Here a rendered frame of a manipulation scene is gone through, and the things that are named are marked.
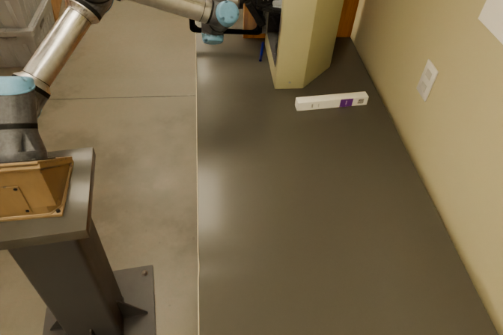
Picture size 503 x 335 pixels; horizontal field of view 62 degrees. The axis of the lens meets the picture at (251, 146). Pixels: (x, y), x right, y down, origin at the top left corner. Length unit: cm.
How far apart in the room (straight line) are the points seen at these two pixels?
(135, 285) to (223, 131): 102
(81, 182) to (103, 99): 187
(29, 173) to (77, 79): 229
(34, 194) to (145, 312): 102
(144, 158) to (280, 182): 151
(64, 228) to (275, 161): 64
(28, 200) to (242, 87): 83
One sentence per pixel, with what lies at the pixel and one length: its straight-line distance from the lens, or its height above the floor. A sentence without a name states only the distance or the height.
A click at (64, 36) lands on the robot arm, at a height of 124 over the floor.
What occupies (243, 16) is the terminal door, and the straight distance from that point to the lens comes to 180.
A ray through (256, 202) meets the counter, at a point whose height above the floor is 94.
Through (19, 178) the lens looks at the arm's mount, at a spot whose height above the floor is 110.
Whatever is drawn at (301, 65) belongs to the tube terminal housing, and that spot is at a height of 105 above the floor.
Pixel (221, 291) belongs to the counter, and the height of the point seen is 94.
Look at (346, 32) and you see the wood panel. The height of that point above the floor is 96.
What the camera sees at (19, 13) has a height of 45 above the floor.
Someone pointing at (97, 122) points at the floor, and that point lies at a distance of 299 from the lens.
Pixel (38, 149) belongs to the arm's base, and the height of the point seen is 111.
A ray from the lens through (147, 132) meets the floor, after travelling 284.
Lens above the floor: 192
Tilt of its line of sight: 45 degrees down
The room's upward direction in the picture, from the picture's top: 4 degrees clockwise
